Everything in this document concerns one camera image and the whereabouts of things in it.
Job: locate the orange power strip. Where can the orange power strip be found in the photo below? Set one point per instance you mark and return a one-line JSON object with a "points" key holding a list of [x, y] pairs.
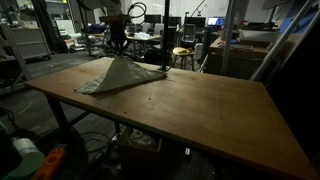
{"points": [[51, 164]]}

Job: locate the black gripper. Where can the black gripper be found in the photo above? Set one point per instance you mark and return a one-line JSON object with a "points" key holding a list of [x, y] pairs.
{"points": [[118, 39]]}

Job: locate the lit computer monitor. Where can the lit computer monitor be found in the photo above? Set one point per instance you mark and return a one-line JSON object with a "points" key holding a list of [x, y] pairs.
{"points": [[216, 21]]}

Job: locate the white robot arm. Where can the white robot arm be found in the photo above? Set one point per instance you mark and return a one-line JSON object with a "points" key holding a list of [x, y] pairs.
{"points": [[115, 19]]}

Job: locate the grey mesh office chair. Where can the grey mesh office chair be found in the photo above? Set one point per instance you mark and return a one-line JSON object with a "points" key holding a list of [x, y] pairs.
{"points": [[189, 33]]}

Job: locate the wooden top workbench cabinet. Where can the wooden top workbench cabinet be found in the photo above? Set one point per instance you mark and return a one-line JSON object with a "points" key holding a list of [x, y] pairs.
{"points": [[242, 63]]}

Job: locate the grey striped towel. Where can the grey striped towel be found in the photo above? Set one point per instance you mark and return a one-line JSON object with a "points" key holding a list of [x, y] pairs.
{"points": [[123, 72]]}

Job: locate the black vertical pole stand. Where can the black vertical pole stand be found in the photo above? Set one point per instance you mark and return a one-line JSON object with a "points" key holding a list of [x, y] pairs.
{"points": [[163, 66]]}

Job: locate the round wooden stool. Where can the round wooden stool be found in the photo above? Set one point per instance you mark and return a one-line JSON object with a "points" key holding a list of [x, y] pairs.
{"points": [[183, 57]]}

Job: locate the grey metal drawer cabinet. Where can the grey metal drawer cabinet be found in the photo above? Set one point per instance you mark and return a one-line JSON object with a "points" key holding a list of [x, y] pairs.
{"points": [[30, 43]]}

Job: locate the cardboard box under table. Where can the cardboard box under table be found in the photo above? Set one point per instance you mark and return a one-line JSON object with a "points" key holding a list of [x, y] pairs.
{"points": [[139, 150]]}

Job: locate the diagonal aluminium frame bar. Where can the diagonal aluminium frame bar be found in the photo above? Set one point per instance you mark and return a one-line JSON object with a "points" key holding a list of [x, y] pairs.
{"points": [[256, 76]]}

